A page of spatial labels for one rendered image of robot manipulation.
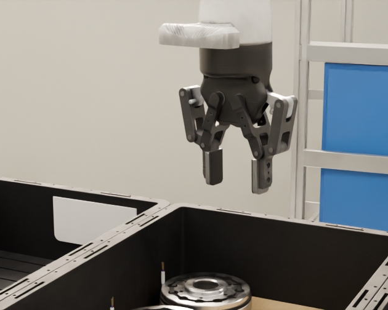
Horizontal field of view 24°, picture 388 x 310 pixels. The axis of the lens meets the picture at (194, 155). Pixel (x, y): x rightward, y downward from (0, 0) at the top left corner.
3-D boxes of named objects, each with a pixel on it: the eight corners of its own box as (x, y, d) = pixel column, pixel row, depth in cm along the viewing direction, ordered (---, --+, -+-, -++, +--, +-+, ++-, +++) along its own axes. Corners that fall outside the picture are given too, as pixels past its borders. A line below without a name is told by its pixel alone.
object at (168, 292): (185, 271, 108) (185, 266, 108) (263, 285, 104) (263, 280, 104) (145, 301, 99) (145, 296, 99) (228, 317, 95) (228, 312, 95)
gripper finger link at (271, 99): (250, 83, 90) (244, 104, 91) (286, 102, 88) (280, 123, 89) (263, 80, 92) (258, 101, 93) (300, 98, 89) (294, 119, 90)
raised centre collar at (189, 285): (195, 278, 105) (195, 273, 105) (234, 285, 103) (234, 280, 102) (176, 293, 100) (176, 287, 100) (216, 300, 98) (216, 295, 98)
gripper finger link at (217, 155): (222, 148, 97) (223, 182, 98) (217, 147, 97) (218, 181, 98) (210, 152, 95) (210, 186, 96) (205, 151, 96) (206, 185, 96)
